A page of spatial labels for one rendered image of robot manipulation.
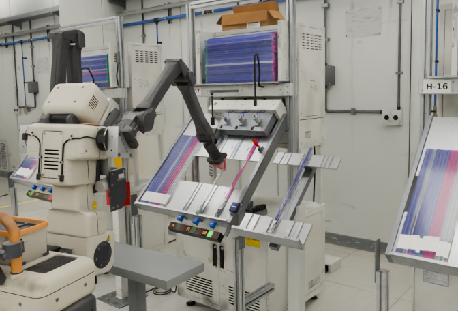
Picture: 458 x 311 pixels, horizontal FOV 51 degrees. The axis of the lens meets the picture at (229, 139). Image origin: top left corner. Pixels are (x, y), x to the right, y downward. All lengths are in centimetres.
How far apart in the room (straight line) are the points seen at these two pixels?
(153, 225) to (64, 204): 210
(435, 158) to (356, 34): 208
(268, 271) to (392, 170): 167
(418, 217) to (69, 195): 133
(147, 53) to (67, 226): 216
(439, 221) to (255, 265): 110
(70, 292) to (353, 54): 306
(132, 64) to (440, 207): 249
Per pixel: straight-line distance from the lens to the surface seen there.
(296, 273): 230
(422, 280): 228
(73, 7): 579
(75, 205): 188
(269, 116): 259
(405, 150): 392
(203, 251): 292
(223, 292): 291
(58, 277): 158
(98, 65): 371
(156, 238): 401
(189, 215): 248
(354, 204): 415
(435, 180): 209
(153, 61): 386
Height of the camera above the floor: 135
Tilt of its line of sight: 6 degrees down
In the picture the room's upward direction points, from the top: 1 degrees counter-clockwise
